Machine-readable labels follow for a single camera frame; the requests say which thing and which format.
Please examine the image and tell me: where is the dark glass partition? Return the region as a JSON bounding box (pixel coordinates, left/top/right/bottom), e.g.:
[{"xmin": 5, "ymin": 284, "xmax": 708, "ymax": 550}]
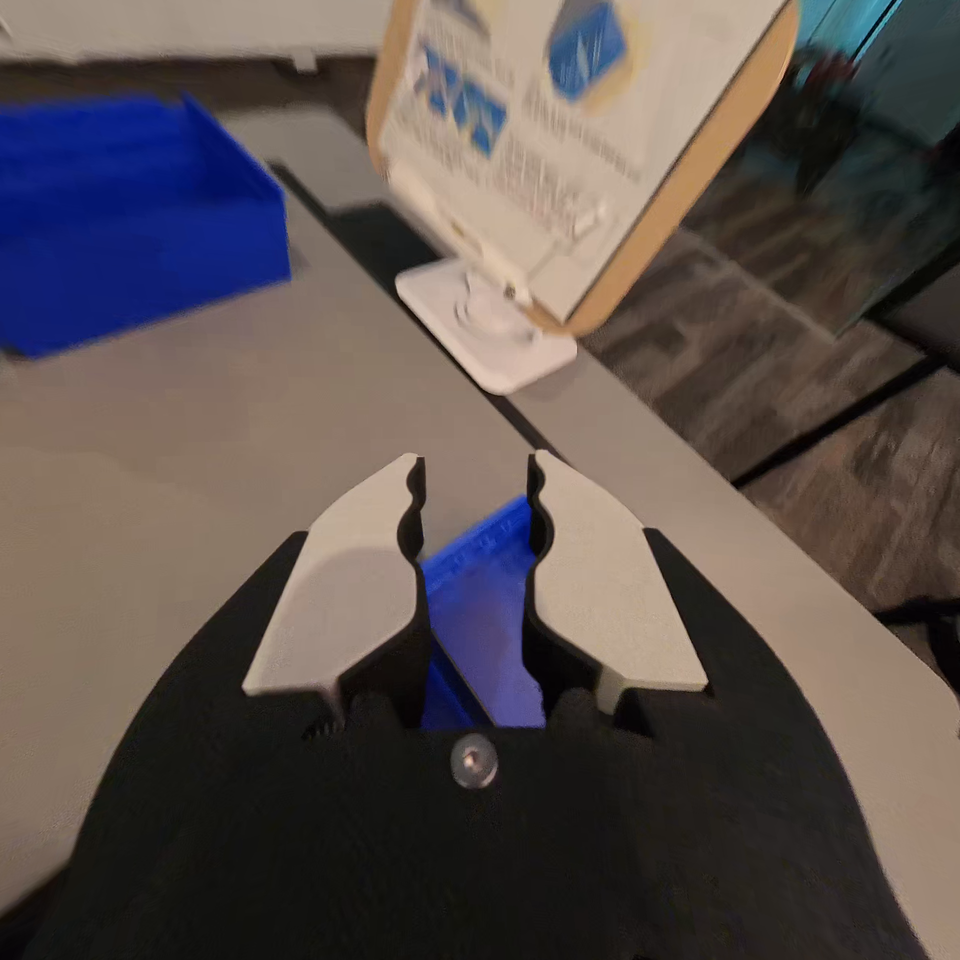
[{"xmin": 780, "ymin": 0, "xmax": 960, "ymax": 339}]

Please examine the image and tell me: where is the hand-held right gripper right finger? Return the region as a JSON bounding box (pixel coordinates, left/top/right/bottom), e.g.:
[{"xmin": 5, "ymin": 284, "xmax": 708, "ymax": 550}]
[{"xmin": 525, "ymin": 450, "xmax": 710, "ymax": 725}]

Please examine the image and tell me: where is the wood-backed printed sign on stand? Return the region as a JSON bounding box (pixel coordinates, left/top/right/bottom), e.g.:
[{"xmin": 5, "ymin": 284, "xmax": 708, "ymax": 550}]
[{"xmin": 366, "ymin": 0, "xmax": 801, "ymax": 396}]

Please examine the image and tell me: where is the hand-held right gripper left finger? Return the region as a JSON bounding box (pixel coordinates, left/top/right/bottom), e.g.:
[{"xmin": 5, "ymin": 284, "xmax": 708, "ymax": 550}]
[{"xmin": 241, "ymin": 452, "xmax": 432, "ymax": 730}]

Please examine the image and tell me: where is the blue plastic bin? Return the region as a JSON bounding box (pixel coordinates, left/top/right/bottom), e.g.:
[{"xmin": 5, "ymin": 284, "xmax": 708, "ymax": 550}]
[
  {"xmin": 0, "ymin": 93, "xmax": 294, "ymax": 360},
  {"xmin": 418, "ymin": 495, "xmax": 549, "ymax": 730}
]

